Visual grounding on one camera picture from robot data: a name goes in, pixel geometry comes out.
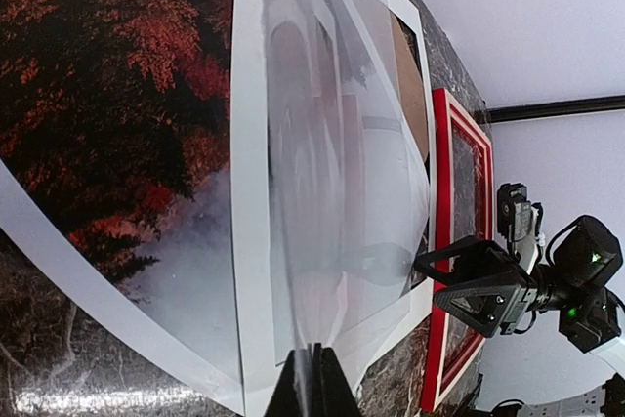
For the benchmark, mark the brown cardboard backing board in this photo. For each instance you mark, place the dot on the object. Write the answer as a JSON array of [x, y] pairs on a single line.
[[410, 84]]

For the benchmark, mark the autumn forest photo print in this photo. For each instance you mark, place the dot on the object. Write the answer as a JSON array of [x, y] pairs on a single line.
[[117, 289]]

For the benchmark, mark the clear plastic sheet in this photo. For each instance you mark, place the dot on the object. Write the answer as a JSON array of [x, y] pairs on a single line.
[[349, 195]]

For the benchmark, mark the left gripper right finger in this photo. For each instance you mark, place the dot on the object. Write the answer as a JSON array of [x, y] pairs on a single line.
[[332, 395]]

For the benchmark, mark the black right corner post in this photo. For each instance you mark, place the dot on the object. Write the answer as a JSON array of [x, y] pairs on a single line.
[[555, 109]]

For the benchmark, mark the red wooden picture frame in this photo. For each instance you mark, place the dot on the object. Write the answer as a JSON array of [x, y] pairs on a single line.
[[444, 369]]

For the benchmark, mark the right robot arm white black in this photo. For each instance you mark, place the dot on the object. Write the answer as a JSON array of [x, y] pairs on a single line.
[[591, 318]]

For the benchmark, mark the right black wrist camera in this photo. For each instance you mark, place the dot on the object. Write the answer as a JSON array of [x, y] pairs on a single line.
[[519, 222]]

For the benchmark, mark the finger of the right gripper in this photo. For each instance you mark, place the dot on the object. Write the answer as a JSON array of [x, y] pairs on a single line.
[[489, 305], [469, 258]]

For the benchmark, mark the white photo mat board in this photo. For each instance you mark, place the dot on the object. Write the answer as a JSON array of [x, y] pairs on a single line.
[[250, 209]]

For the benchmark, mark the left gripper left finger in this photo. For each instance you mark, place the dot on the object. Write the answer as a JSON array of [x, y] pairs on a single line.
[[292, 395]]

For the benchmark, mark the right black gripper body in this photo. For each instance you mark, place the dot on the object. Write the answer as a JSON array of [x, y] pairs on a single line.
[[543, 290]]

